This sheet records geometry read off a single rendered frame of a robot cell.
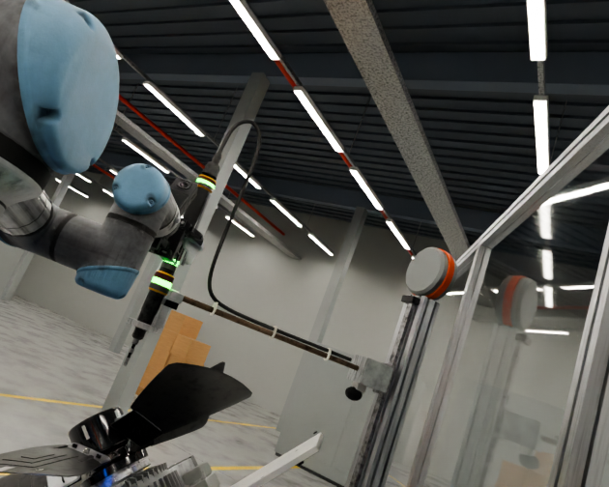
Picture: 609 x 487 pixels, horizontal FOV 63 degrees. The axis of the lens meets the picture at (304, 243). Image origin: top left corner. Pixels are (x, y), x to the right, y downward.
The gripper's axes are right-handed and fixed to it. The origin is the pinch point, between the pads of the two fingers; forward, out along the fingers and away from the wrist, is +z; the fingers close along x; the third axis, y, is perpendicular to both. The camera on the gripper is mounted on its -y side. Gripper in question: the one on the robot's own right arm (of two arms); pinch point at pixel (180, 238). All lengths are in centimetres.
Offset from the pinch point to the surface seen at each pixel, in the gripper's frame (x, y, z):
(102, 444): -0.3, 44.9, 13.6
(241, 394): 23.4, 25.6, 9.0
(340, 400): 167, 11, 722
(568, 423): 61, 14, -45
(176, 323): -146, -18, 833
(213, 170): -0.7, -18.6, 5.1
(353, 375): 50, 12, 34
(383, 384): 58, 11, 33
